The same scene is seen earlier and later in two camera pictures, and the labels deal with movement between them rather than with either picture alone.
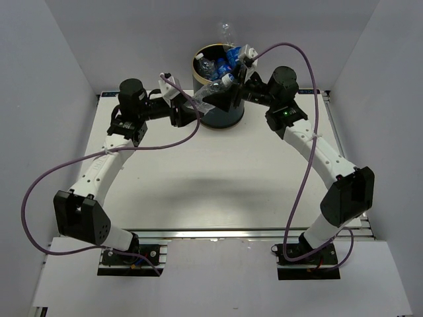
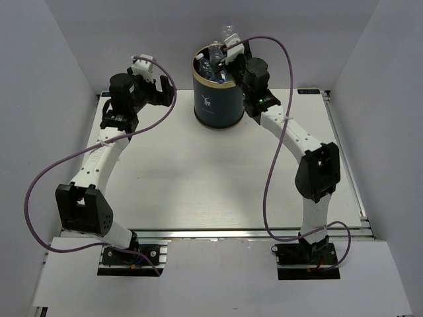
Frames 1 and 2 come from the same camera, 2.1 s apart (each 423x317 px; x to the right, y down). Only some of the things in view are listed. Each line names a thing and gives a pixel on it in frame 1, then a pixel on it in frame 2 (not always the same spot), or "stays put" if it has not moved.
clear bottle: [195, 101] to [216, 55]
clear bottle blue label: [207, 67] stays put
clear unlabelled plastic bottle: [227, 35] stays put
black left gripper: [184, 116] to [163, 98]
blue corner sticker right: [308, 91] stays put
